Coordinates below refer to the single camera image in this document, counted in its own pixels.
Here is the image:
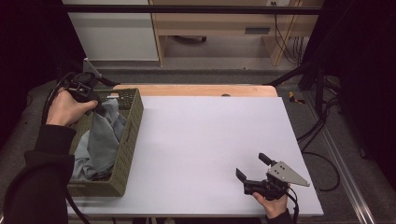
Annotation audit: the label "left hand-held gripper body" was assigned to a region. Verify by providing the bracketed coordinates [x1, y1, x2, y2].
[64, 58, 104, 104]

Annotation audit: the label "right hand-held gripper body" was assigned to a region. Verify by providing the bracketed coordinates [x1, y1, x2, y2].
[243, 161, 311, 202]

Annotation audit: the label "grey-blue cloth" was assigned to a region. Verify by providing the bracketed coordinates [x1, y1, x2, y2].
[70, 98, 129, 182]

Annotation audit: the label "olive green woven basket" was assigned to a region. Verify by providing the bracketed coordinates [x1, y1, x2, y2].
[66, 88, 145, 198]

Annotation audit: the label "person's right hand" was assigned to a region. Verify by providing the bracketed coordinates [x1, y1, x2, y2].
[251, 186, 290, 219]

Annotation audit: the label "person's left hand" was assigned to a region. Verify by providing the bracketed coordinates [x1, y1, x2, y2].
[46, 87, 99, 127]

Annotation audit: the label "white table board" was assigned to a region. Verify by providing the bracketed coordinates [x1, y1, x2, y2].
[66, 95, 325, 217]

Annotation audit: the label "white cabinet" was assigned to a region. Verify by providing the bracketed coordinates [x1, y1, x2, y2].
[62, 0, 160, 63]

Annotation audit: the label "black curtain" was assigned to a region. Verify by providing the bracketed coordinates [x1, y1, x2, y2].
[0, 0, 87, 148]
[302, 0, 396, 189]

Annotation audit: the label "yellow and black tool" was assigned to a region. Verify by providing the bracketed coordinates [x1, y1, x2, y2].
[288, 91, 306, 105]

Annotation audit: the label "black metal stand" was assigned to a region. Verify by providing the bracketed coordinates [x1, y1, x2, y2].
[264, 57, 329, 117]

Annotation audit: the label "wooden table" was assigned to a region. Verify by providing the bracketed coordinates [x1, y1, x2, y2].
[112, 84, 279, 98]

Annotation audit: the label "black horizontal bar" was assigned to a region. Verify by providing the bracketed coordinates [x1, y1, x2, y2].
[62, 4, 323, 16]

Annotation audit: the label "light wooden desk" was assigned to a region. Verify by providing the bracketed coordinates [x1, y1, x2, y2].
[148, 0, 325, 67]

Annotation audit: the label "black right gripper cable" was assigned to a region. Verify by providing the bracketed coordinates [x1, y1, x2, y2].
[284, 186, 301, 224]

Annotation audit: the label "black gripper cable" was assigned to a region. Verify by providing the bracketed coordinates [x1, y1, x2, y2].
[41, 72, 92, 224]
[284, 186, 301, 224]

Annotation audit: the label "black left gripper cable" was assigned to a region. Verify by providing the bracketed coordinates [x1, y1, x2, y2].
[41, 72, 92, 224]

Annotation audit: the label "black floor cables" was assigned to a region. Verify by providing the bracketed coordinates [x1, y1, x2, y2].
[295, 95, 342, 192]

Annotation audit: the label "metal floor rail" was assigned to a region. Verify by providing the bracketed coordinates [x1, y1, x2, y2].
[303, 92, 378, 224]

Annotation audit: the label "bundle of black wall cables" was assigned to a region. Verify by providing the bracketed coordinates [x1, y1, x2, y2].
[271, 1, 304, 66]

